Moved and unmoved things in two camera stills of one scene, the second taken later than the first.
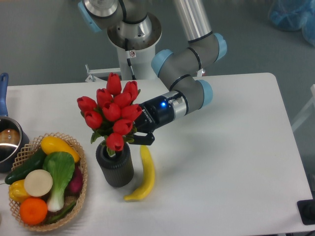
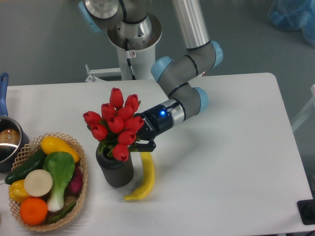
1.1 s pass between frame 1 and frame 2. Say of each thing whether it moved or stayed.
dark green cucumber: stayed
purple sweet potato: stayed
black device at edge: stayed
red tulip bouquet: moved
